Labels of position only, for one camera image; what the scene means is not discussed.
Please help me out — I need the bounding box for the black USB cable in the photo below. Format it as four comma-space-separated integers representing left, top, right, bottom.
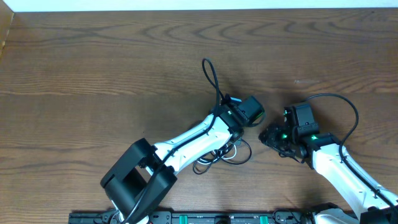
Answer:
192, 138, 252, 175

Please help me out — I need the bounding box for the white USB cable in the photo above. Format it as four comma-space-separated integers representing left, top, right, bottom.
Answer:
198, 144, 238, 164

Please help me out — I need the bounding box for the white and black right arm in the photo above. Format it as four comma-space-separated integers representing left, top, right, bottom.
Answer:
259, 123, 397, 223

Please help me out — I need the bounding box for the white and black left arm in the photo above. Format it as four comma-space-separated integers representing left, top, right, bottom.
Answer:
100, 103, 256, 223

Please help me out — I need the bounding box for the black right camera cable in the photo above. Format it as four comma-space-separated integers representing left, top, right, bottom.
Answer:
303, 93, 398, 209

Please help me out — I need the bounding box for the black camera cable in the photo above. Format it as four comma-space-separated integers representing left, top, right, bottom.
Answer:
303, 93, 398, 209
121, 57, 267, 224

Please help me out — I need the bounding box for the black left camera cable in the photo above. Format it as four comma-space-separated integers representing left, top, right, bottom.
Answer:
121, 57, 267, 224

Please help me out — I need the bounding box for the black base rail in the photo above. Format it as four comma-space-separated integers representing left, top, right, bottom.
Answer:
68, 203, 361, 224

